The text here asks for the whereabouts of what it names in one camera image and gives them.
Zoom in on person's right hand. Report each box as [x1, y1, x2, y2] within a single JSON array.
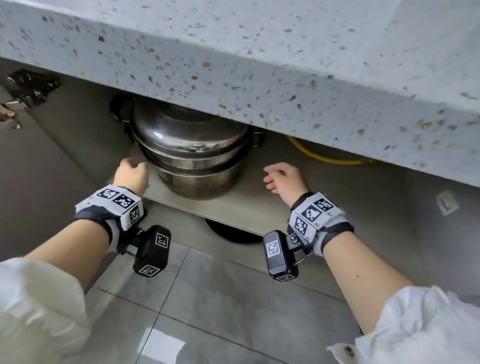
[[262, 161, 308, 208]]

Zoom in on person's left hand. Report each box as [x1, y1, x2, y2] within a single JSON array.
[[113, 157, 151, 197]]

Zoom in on steel steamer pot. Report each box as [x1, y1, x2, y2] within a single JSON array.
[[151, 161, 247, 201]]

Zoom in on steel pot with lid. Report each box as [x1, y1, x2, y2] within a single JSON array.
[[108, 93, 268, 176]]

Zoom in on person's left forearm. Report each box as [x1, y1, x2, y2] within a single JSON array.
[[0, 218, 114, 364]]

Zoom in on person's right forearm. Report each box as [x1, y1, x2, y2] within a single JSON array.
[[321, 232, 480, 364]]

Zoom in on steel cabinet hinge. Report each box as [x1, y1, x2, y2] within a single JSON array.
[[0, 68, 62, 131]]

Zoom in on white tagged left wristband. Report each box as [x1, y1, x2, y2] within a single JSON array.
[[73, 184, 146, 253]]

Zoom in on white tagged wristband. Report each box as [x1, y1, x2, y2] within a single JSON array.
[[73, 184, 146, 253], [286, 191, 356, 258]]

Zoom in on white tagged right wristband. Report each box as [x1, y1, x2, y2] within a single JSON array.
[[286, 191, 356, 258]]

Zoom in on white door sticker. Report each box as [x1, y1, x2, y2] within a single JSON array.
[[435, 189, 461, 218]]

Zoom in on yellow gas hose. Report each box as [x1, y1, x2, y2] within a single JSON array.
[[286, 135, 377, 167]]

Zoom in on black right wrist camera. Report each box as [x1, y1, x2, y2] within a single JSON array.
[[263, 229, 301, 283]]

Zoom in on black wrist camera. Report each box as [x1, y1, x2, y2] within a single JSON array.
[[263, 229, 301, 283], [133, 224, 173, 278]]

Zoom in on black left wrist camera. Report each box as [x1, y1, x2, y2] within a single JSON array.
[[133, 224, 173, 278]]

